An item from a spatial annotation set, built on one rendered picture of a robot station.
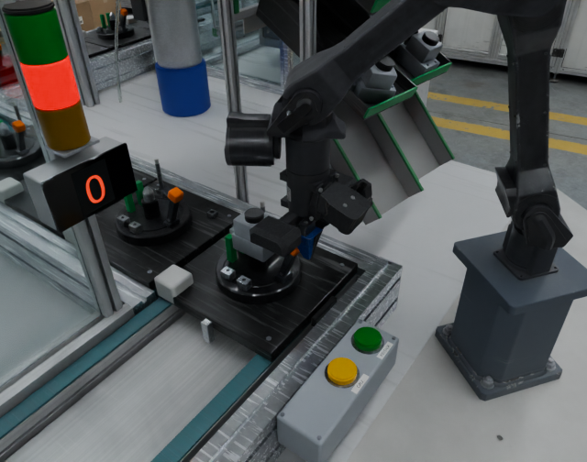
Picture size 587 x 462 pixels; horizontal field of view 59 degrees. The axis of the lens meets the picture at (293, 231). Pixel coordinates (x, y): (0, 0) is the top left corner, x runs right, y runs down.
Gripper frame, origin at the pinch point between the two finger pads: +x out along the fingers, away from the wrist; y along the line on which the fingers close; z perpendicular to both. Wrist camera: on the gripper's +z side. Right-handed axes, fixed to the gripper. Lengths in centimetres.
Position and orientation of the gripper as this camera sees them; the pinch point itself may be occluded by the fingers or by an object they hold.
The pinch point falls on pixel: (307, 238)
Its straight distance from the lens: 74.5
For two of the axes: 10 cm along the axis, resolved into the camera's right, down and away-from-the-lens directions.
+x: 0.2, 8.0, 6.0
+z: 8.1, 3.4, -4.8
